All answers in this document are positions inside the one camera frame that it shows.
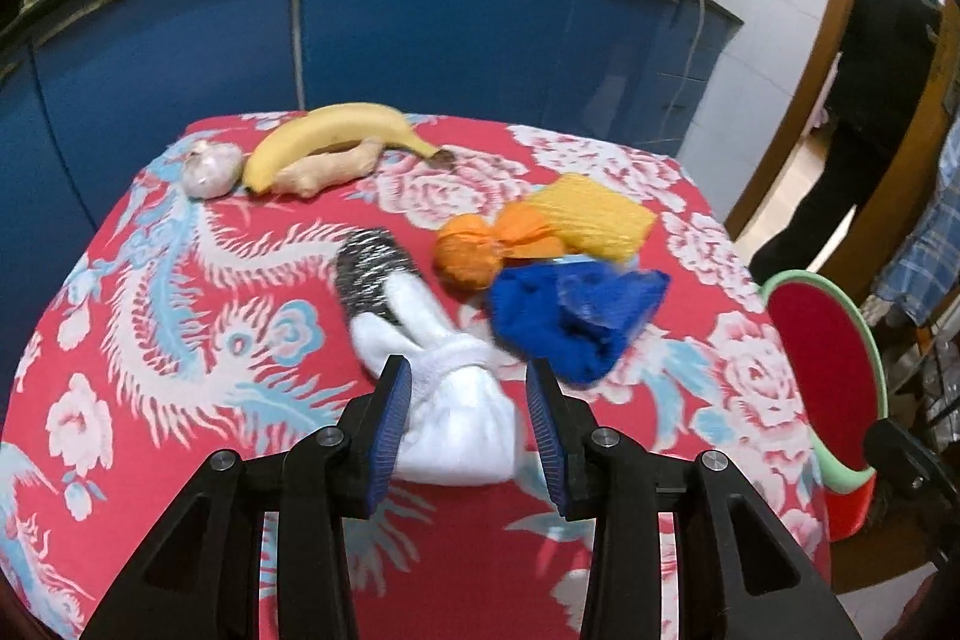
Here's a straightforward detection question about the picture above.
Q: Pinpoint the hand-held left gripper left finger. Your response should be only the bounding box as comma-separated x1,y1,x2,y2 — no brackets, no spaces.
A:
79,355,414,640

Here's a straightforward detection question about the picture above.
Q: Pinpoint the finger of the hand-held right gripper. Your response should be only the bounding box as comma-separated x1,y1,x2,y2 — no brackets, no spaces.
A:
862,419,960,570

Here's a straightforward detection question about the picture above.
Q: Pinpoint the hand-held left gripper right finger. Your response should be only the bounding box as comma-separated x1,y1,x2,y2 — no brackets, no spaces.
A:
525,360,863,640

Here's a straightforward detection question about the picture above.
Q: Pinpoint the knotted white sock bundle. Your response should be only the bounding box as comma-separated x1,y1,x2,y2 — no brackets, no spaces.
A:
334,226,518,487

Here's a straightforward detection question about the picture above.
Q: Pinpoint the red bin with green rim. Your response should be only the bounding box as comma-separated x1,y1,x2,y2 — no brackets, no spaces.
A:
759,269,890,543

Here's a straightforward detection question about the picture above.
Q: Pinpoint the blue cloth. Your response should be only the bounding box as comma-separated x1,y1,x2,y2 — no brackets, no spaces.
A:
487,261,672,386

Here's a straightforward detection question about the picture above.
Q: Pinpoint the orange knotted cloth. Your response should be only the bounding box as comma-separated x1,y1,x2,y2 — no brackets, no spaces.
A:
435,201,565,296

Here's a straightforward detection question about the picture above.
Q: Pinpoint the blue plaid shirt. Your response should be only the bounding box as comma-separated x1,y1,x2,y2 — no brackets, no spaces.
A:
870,115,960,326

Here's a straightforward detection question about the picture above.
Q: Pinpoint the yellow knitted cloth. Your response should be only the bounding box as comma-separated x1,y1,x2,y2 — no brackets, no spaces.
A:
525,173,657,262

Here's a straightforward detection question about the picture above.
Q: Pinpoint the red floral tablecloth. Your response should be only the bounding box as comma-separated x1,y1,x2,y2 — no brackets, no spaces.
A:
0,111,833,640

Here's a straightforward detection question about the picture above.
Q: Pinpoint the ginger root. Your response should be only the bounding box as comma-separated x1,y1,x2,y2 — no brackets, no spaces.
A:
270,137,383,199

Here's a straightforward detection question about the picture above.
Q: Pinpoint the wooden door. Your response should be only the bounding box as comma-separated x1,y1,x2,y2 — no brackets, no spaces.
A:
821,2,960,596

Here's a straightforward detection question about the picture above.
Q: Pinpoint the yellow banana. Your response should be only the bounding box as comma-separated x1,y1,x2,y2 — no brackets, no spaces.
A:
241,101,458,195

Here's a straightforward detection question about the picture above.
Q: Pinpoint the garlic bulb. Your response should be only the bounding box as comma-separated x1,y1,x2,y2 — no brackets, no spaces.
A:
182,140,245,200

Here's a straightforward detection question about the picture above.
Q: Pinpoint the blue kitchen cabinet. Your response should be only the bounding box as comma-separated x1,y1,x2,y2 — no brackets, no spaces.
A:
0,0,743,401

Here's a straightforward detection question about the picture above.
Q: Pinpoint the white power cable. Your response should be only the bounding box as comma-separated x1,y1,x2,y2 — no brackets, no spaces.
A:
660,0,710,139

